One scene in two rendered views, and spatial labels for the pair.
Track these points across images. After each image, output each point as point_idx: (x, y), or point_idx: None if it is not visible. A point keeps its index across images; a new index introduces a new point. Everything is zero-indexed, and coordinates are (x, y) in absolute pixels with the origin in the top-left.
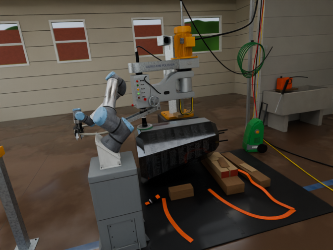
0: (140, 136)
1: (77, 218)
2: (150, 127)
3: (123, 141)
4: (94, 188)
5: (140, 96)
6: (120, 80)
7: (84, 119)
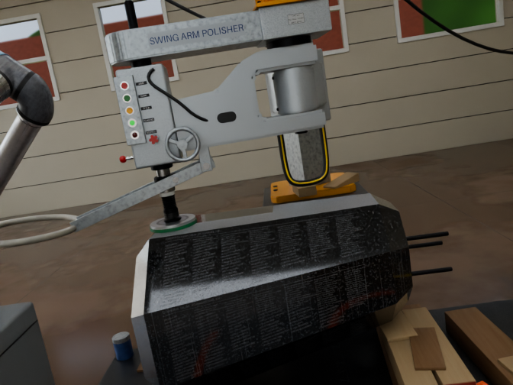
0: (145, 253)
1: None
2: (182, 225)
3: None
4: None
5: (139, 132)
6: (19, 76)
7: None
